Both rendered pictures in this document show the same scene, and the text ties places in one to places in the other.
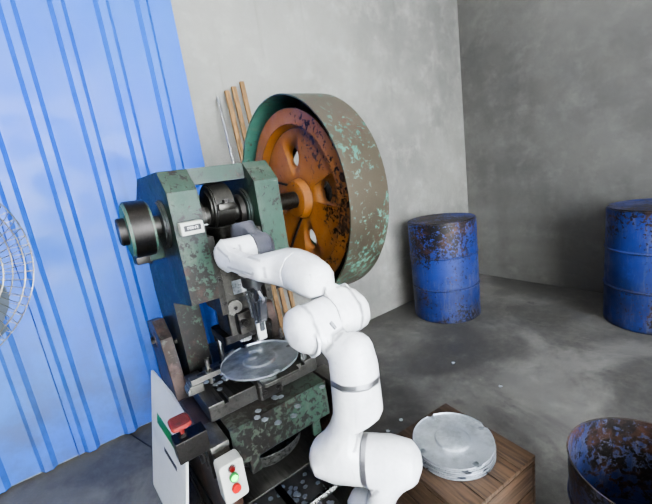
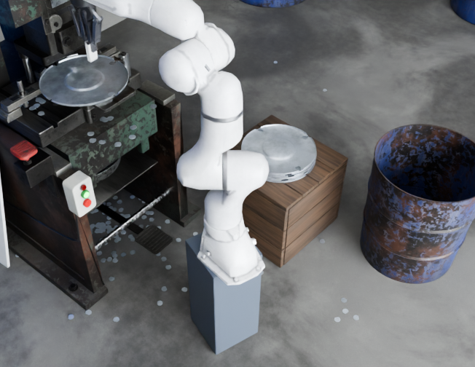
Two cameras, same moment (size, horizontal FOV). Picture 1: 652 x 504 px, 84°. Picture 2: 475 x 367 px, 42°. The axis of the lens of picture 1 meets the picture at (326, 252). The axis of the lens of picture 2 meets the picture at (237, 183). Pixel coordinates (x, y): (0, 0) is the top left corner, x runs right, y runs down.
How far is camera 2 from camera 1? 0.79 m
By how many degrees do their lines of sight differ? 35
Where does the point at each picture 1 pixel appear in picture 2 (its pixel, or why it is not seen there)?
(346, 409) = (217, 135)
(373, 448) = (233, 162)
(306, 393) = (137, 113)
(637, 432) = (432, 135)
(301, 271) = (176, 15)
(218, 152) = not seen: outside the picture
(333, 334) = (207, 76)
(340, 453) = (208, 167)
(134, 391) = not seen: outside the picture
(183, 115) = not seen: outside the picture
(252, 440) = (88, 162)
